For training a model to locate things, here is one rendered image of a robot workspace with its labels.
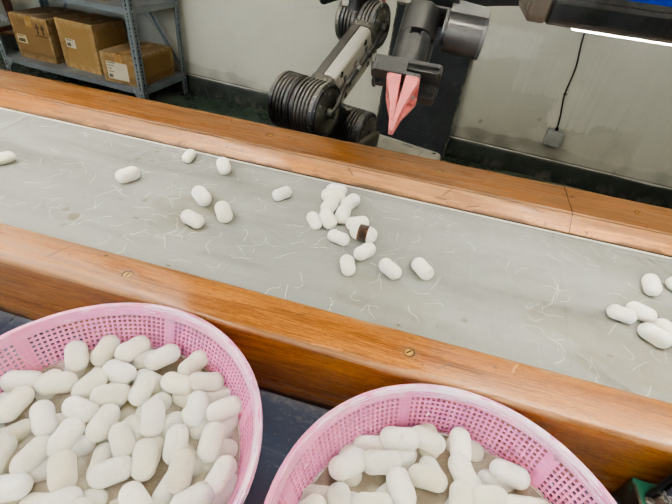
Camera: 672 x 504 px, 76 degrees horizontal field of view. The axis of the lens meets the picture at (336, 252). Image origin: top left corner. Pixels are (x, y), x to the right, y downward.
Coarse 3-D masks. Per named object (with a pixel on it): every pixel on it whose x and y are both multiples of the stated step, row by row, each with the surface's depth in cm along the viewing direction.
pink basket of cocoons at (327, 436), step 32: (416, 384) 38; (352, 416) 36; (384, 416) 38; (416, 416) 39; (448, 416) 39; (512, 416) 37; (320, 448) 35; (512, 448) 37; (544, 448) 36; (288, 480) 32
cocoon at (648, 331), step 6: (642, 324) 49; (648, 324) 49; (642, 330) 49; (648, 330) 48; (654, 330) 48; (660, 330) 48; (642, 336) 49; (648, 336) 48; (654, 336) 48; (660, 336) 48; (666, 336) 48; (654, 342) 48; (660, 342) 48; (666, 342) 47
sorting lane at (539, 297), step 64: (0, 128) 74; (64, 128) 76; (0, 192) 59; (64, 192) 61; (128, 192) 62; (256, 192) 66; (320, 192) 68; (128, 256) 52; (192, 256) 53; (256, 256) 54; (320, 256) 55; (384, 256) 57; (448, 256) 58; (512, 256) 60; (576, 256) 61; (640, 256) 63; (384, 320) 48; (448, 320) 49; (512, 320) 50; (576, 320) 51; (640, 384) 44
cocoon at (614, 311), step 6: (612, 306) 51; (618, 306) 51; (612, 312) 51; (618, 312) 50; (624, 312) 50; (630, 312) 50; (612, 318) 51; (618, 318) 51; (624, 318) 50; (630, 318) 50; (636, 318) 50
